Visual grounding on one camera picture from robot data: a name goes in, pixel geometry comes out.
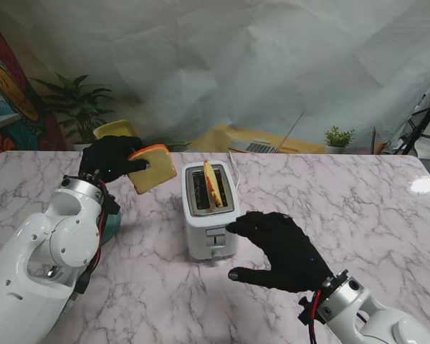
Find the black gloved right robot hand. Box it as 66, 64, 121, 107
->
224, 211, 334, 294

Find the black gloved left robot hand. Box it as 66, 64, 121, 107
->
77, 135, 150, 183

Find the yellow toast slice orange crust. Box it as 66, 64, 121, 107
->
203, 160, 226, 209
128, 143, 178, 196

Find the white two-slot toaster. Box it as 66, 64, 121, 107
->
181, 161, 242, 261

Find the yellow plastic chair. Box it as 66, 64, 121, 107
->
92, 120, 147, 152

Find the large green potted plant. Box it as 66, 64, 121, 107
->
30, 72, 115, 152

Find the teal round plate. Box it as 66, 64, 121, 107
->
99, 207, 123, 247

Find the silver open laptop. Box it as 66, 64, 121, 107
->
228, 110, 306, 154

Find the colourful cartoon mural board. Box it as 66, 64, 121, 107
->
0, 12, 69, 168

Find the small green potted plant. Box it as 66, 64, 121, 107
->
324, 125, 356, 155

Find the white crumpled backdrop sheet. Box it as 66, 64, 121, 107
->
0, 0, 430, 155

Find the black tripod stand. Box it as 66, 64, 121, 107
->
392, 77, 430, 156

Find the red black right arm cable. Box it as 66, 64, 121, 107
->
300, 288, 327, 344

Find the red black arm cable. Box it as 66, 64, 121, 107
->
300, 288, 327, 344
75, 178, 110, 295

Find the red black left arm cable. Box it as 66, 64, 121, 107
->
75, 178, 110, 295

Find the white toaster power cord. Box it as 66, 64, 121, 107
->
228, 150, 242, 189

